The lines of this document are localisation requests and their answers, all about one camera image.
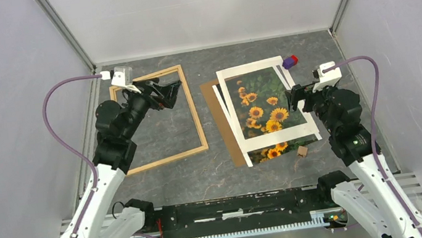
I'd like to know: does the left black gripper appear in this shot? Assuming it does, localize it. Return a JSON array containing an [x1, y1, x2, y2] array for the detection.
[[115, 75, 188, 141]]

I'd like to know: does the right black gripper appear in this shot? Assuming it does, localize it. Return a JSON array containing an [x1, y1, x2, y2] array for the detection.
[[284, 78, 344, 139]]

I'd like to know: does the wooden picture frame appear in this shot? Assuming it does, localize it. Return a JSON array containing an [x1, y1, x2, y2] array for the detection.
[[126, 64, 209, 177]]

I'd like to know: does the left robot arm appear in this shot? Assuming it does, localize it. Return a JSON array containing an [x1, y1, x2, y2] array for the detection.
[[60, 78, 182, 238]]

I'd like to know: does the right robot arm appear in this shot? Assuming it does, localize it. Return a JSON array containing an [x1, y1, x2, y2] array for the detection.
[[285, 84, 422, 238]]

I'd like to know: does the sunflower photo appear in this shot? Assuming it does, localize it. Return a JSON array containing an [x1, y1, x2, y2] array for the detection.
[[223, 62, 316, 168]]

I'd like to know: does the purple and red block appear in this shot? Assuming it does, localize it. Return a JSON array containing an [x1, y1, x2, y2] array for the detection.
[[282, 55, 299, 70]]

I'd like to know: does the brown backing board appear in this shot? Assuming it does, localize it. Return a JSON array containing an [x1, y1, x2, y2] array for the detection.
[[200, 79, 246, 168]]

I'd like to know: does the white mat board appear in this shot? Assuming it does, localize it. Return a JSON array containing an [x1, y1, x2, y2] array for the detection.
[[217, 56, 321, 154]]

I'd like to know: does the small brown cube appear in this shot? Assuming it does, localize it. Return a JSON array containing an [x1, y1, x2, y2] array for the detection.
[[297, 146, 308, 158]]

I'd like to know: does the white paper sheet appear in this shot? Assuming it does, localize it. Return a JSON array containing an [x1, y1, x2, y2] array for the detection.
[[212, 85, 254, 168]]

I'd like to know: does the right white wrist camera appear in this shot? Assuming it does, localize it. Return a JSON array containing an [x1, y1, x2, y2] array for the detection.
[[312, 62, 342, 92]]

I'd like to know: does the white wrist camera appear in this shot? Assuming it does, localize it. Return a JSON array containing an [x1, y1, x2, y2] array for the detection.
[[312, 62, 342, 92], [99, 66, 141, 94]]

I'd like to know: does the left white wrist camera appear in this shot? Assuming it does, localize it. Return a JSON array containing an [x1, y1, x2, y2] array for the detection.
[[99, 66, 141, 94]]

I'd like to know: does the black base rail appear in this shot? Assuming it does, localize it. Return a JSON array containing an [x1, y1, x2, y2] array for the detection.
[[140, 186, 336, 238]]

